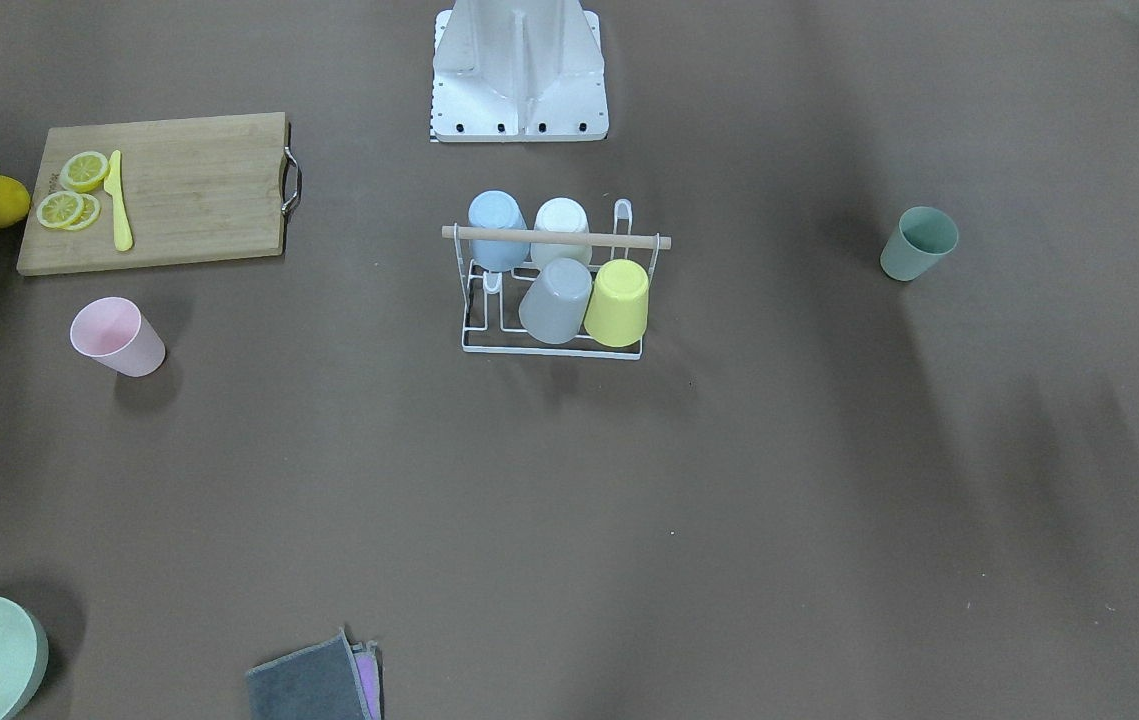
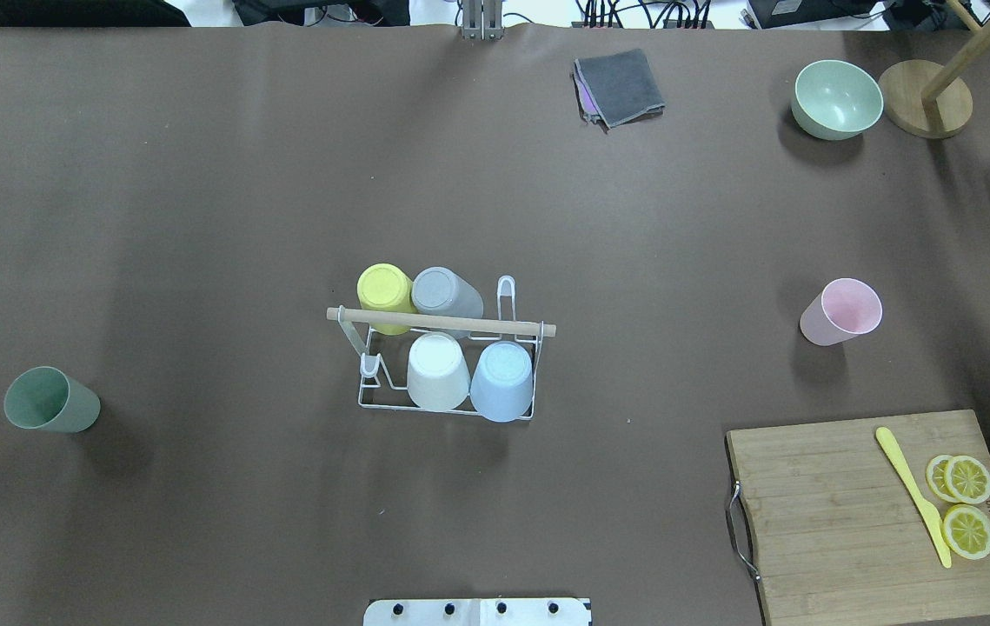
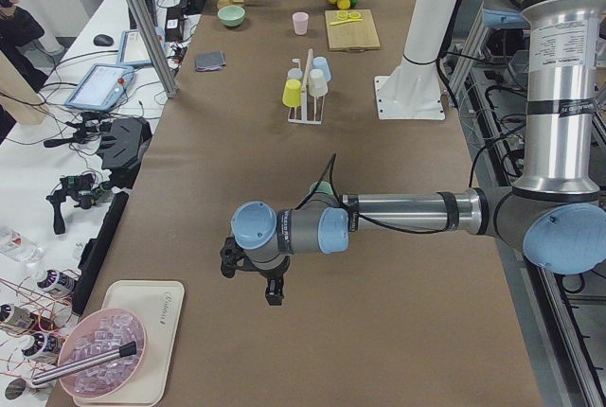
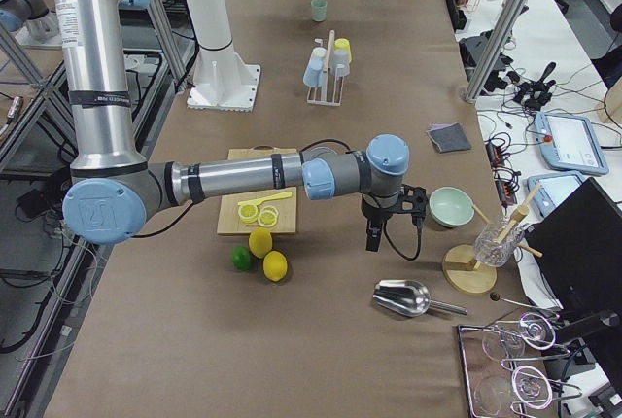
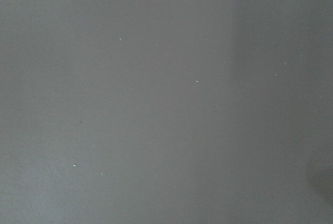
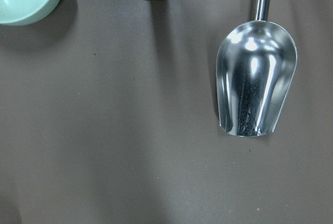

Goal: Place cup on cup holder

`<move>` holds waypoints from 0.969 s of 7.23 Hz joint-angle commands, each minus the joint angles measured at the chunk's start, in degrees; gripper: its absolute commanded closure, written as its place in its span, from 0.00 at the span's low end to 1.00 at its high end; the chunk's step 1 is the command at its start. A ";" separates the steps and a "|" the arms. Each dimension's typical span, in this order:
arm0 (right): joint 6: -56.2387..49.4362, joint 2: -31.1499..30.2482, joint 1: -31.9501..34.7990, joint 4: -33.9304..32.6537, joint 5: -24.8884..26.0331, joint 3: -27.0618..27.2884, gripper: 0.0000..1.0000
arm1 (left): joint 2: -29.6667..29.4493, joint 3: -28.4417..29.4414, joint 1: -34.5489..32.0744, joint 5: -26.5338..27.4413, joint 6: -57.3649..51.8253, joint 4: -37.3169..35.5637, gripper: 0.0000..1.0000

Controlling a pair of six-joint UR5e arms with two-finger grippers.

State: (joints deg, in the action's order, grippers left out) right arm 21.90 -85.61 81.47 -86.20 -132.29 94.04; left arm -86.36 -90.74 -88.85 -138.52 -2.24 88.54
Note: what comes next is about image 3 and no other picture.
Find yellow plastic knife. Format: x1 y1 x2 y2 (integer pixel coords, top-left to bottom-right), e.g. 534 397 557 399
329 19 363 27

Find blue teach pendant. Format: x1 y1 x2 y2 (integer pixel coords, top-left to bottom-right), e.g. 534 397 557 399
116 29 152 67
64 63 134 112

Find person in black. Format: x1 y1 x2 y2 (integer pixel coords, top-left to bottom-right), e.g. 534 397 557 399
0 0 51 143

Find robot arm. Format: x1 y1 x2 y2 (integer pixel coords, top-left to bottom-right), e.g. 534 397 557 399
221 0 605 306

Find light blue cup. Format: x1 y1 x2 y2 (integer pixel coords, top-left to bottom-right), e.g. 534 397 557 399
312 56 331 82

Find mint green bowl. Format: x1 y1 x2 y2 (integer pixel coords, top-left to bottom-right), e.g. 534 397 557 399
217 5 246 27

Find pink bowl of ice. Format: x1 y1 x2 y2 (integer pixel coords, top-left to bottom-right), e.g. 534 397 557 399
58 308 147 398

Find wooden cutting board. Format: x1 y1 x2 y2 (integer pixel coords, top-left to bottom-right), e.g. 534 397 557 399
324 9 381 51

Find black keyboard bar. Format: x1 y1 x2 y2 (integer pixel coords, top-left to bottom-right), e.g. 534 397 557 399
71 192 129 316

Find grey cup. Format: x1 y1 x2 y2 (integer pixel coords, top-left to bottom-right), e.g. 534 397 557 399
287 67 303 81

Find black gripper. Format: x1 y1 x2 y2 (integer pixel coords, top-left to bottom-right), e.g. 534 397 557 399
220 237 290 306

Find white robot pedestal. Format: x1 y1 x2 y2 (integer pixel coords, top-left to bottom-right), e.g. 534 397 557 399
375 0 457 120

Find aluminium frame post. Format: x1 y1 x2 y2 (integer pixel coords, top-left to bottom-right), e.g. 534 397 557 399
126 0 177 98

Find grey folded cloth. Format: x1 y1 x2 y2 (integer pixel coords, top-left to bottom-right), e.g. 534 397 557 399
195 50 225 72

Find white cup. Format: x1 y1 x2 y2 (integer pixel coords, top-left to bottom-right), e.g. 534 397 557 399
308 68 329 97

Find yellow cup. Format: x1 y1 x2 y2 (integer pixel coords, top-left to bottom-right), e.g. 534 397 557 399
282 79 302 108

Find metal muddler stick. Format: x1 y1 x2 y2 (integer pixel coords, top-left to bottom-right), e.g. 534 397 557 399
31 341 137 386

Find white wire cup holder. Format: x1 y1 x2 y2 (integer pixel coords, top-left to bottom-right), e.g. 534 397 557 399
287 48 325 125

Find pink cup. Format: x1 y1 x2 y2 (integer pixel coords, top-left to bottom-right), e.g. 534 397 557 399
292 11 309 36

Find black computer mouse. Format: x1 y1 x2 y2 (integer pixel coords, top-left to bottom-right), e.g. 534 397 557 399
93 34 115 47

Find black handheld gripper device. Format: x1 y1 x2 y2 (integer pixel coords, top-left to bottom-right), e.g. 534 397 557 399
46 173 114 235

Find plastic water bottle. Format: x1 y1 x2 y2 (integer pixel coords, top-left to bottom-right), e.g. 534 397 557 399
1 225 43 264

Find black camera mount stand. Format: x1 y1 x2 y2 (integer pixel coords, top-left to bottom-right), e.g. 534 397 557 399
44 111 152 188

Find cream plastic tray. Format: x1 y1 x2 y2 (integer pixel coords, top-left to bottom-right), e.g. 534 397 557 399
94 280 185 406

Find mint green cup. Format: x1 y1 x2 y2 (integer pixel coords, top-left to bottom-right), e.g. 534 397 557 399
309 181 333 196

